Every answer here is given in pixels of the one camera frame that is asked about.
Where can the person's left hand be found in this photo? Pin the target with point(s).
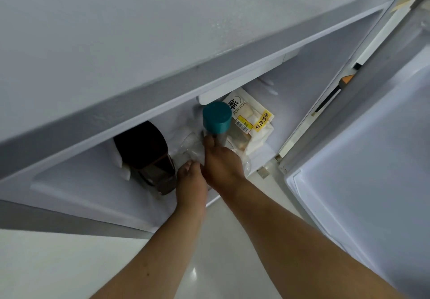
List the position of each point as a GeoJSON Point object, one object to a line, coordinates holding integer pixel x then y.
{"type": "Point", "coordinates": [192, 188]}

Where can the person's right hand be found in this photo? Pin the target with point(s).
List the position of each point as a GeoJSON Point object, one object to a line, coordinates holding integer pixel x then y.
{"type": "Point", "coordinates": [221, 169]}

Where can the teal lid bottle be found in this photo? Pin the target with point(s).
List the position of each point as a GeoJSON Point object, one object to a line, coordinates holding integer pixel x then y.
{"type": "Point", "coordinates": [216, 117]}

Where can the white bread bag yellow label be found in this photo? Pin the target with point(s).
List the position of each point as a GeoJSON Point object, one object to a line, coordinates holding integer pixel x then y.
{"type": "Point", "coordinates": [252, 124]}

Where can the dark brown lidded container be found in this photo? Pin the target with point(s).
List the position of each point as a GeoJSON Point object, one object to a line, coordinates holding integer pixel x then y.
{"type": "Point", "coordinates": [141, 147]}

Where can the white paper packet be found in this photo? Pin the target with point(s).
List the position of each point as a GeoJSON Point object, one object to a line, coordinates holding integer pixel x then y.
{"type": "Point", "coordinates": [124, 171]}

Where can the grey refrigerator door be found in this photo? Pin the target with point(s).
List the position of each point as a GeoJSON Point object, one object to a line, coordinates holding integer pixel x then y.
{"type": "Point", "coordinates": [369, 174]}

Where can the grey mini fridge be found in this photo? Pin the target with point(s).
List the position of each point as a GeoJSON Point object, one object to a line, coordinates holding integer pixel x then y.
{"type": "Point", "coordinates": [134, 40]}

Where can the person's left forearm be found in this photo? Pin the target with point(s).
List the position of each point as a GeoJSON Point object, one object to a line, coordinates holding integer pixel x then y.
{"type": "Point", "coordinates": [158, 261]}

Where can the person's right forearm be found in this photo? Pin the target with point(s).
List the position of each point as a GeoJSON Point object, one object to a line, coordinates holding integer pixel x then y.
{"type": "Point", "coordinates": [295, 248]}

